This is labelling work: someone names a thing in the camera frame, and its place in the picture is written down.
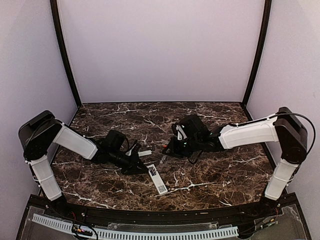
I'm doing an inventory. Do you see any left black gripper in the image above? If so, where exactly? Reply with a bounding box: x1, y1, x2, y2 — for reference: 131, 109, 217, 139
108, 148, 149, 175

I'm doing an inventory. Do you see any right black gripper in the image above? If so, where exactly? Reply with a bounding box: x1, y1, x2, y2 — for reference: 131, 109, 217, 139
162, 135, 202, 159

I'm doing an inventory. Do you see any clear handle screwdriver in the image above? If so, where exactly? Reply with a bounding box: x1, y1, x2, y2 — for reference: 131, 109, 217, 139
159, 155, 166, 164

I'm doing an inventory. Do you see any white battery cover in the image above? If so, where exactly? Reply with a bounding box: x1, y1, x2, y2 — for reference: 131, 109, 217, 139
138, 150, 152, 157

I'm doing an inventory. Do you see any long white remote control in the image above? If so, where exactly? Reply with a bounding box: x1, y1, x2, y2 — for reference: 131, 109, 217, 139
147, 164, 168, 195

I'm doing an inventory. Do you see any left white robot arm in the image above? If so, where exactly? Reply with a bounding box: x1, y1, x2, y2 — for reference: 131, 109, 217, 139
18, 110, 152, 218

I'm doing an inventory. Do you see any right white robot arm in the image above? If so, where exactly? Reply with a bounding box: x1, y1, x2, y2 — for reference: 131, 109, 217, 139
162, 107, 314, 217

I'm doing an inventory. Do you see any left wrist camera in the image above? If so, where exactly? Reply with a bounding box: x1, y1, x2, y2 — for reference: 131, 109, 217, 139
125, 140, 142, 156

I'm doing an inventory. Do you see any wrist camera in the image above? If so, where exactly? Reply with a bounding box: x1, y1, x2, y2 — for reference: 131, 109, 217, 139
172, 123, 187, 141
125, 140, 142, 156

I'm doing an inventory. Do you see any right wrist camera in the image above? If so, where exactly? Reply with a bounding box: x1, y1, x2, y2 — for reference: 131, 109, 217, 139
172, 123, 187, 141

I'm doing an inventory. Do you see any black front table rail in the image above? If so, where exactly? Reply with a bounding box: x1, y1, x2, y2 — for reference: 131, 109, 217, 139
34, 197, 282, 226

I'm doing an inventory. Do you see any white slotted cable duct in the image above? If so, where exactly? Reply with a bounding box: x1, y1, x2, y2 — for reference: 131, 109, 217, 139
32, 213, 239, 240

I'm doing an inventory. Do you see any right black frame post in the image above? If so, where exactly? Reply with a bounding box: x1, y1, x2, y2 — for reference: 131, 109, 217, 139
241, 0, 272, 108

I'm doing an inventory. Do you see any black frame post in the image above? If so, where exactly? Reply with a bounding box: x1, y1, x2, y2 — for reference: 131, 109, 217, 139
241, 0, 272, 108
49, 0, 82, 108

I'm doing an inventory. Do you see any left black frame post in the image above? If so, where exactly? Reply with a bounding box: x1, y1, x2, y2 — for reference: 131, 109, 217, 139
49, 0, 82, 108

